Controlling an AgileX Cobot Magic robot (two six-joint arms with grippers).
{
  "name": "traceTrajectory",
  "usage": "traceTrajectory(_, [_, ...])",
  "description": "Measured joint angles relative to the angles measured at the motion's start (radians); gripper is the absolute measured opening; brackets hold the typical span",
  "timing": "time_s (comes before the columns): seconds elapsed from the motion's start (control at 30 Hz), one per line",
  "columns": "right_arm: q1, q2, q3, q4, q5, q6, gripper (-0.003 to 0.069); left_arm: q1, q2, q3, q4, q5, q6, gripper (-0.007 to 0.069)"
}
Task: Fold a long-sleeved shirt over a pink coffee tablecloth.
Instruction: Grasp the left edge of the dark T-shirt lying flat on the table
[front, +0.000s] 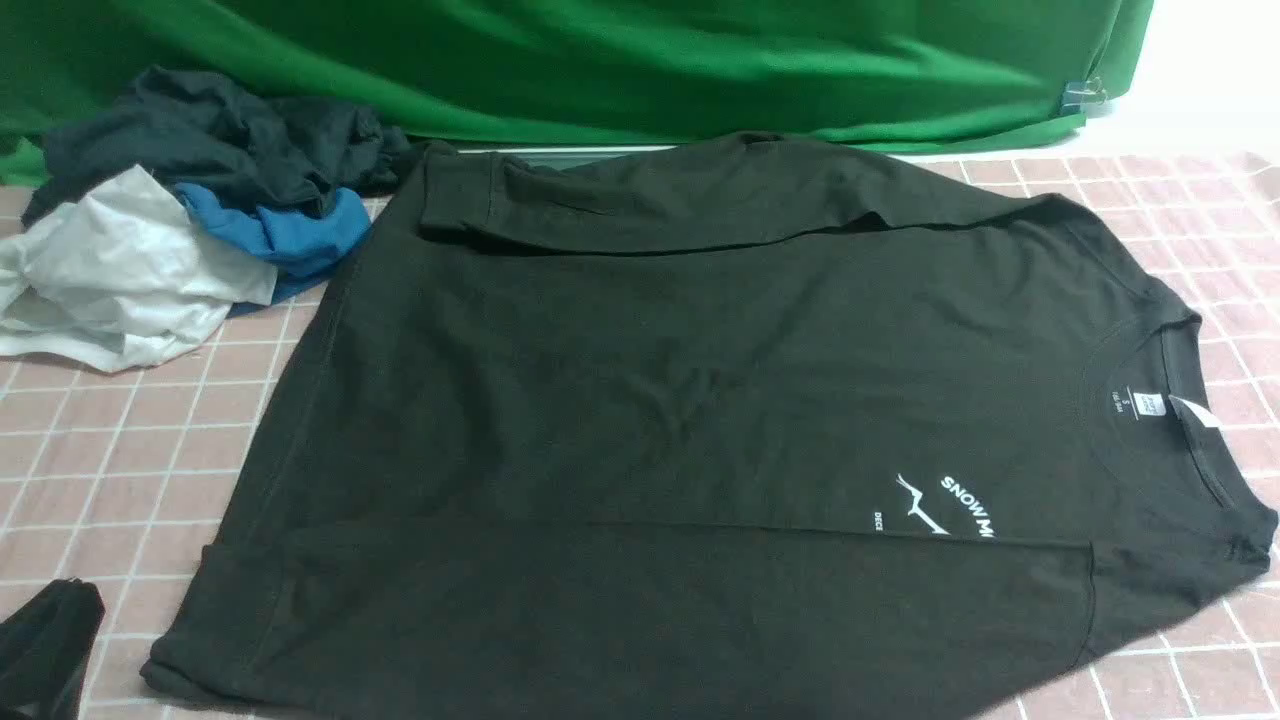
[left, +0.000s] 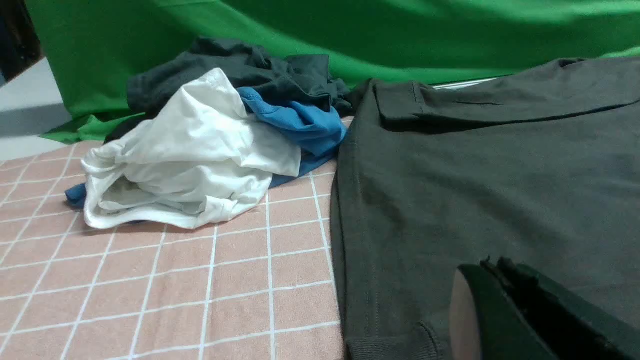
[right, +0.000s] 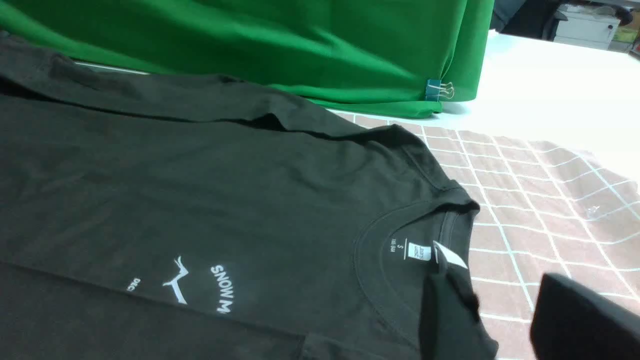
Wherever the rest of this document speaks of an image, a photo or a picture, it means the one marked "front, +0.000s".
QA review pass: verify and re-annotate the dark gray long-sleeve shirt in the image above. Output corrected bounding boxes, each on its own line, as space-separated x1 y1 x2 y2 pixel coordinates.
141 133 1277 719

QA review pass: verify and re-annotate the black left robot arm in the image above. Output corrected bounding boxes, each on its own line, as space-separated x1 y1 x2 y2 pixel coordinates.
1 578 105 719

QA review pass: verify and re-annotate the crumpled blue garment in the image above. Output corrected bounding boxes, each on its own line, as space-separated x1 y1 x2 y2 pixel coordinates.
175 183 372 316

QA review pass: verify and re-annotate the green backdrop cloth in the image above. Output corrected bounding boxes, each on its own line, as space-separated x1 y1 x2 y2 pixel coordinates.
1 1 1153 184

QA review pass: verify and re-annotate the crumpled black garment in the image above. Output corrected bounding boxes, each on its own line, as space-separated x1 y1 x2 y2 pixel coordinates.
22 67 411 225

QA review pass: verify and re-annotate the metal binder clip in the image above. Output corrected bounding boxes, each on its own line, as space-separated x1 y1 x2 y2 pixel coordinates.
1059 76 1110 117

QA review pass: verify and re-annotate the pink checkered tablecloth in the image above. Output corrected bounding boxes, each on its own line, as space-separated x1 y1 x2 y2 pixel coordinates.
1 150 1279 719

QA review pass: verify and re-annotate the crumpled white garment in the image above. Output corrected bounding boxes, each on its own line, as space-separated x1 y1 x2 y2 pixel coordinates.
1 167 276 373

